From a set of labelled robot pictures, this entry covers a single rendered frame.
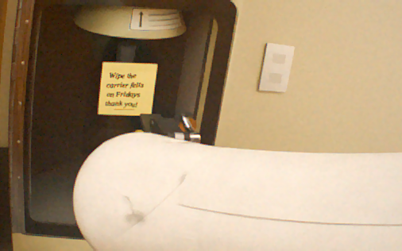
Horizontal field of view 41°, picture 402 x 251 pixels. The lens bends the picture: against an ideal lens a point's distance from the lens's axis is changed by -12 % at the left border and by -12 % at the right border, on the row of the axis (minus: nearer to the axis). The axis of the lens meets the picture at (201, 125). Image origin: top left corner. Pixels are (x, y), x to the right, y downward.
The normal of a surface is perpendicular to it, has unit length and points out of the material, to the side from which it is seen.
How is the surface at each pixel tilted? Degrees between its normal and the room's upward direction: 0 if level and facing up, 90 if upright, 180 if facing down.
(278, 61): 90
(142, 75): 90
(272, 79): 90
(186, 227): 78
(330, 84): 90
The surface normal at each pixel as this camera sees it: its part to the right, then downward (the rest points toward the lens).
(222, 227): -0.69, -0.11
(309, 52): 0.23, 0.42
